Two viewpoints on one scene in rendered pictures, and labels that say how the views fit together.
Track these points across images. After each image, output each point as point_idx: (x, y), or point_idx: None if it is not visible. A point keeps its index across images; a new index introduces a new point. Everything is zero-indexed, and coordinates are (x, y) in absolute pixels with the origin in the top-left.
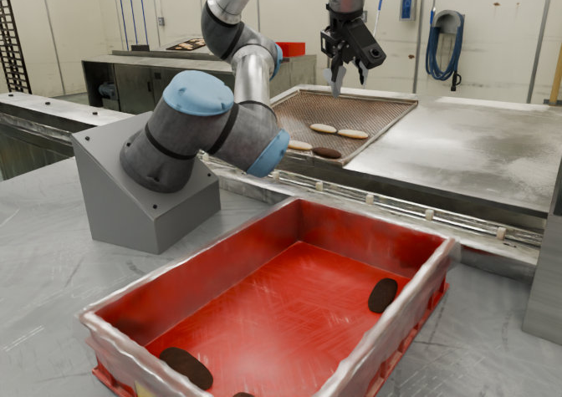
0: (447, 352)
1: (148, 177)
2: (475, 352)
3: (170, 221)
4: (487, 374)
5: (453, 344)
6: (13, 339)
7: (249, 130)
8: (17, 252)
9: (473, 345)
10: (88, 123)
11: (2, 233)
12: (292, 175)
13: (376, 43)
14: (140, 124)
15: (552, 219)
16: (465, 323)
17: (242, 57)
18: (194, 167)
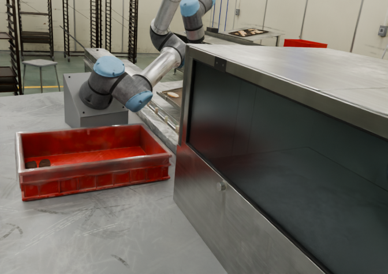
0: (133, 193)
1: (85, 99)
2: (143, 196)
3: (90, 121)
4: (135, 202)
5: (140, 192)
6: (8, 142)
7: (125, 87)
8: (35, 119)
9: (146, 195)
10: None
11: (37, 111)
12: (174, 120)
13: None
14: None
15: (177, 146)
16: (156, 190)
17: (163, 52)
18: (117, 101)
